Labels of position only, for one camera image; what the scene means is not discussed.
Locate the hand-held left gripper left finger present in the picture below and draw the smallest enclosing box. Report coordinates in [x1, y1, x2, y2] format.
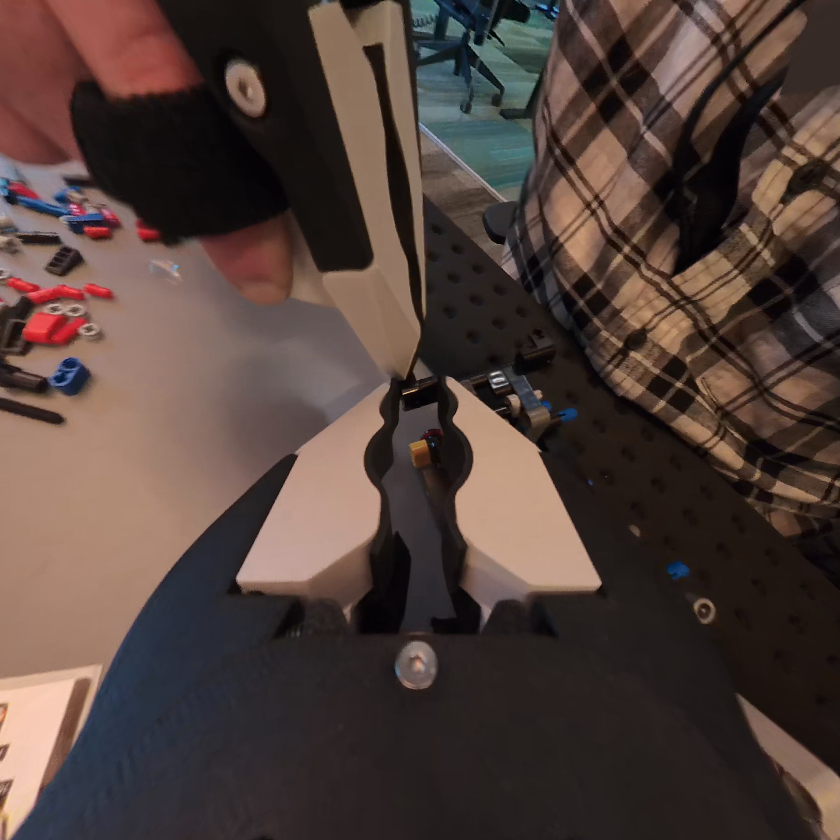
[235, 379, 413, 634]

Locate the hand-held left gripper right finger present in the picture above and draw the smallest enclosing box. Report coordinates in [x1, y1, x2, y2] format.
[440, 377, 603, 634]

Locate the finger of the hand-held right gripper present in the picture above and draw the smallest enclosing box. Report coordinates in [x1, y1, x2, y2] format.
[344, 0, 425, 319]
[289, 0, 424, 383]

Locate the black toy vehicle chassis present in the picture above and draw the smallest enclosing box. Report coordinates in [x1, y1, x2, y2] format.
[394, 331, 580, 500]

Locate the black desk leg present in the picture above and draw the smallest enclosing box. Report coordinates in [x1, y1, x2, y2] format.
[499, 62, 546, 120]

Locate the grey desk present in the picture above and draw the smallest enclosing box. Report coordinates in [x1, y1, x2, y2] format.
[0, 151, 408, 677]

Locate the person's right hand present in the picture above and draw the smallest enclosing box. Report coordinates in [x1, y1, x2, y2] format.
[0, 0, 295, 306]

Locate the black rolling chair base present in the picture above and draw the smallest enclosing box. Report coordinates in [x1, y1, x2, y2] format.
[413, 0, 532, 118]

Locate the black perforated board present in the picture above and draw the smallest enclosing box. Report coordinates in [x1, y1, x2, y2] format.
[420, 197, 840, 775]

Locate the black chair armrest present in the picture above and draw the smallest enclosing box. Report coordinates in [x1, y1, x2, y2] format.
[482, 200, 519, 245]

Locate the person in plaid shirt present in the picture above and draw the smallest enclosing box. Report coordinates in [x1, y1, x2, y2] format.
[505, 0, 840, 572]

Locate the pile of small toy pieces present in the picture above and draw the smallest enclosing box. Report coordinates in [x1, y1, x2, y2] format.
[0, 174, 122, 398]

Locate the long black axle rod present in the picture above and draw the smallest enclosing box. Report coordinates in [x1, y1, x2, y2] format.
[0, 397, 67, 425]

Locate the colourful sticker sheet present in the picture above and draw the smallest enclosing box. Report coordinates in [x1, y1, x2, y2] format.
[0, 663, 104, 837]

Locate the white plastic bracket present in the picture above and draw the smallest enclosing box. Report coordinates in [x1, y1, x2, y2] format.
[735, 696, 840, 831]

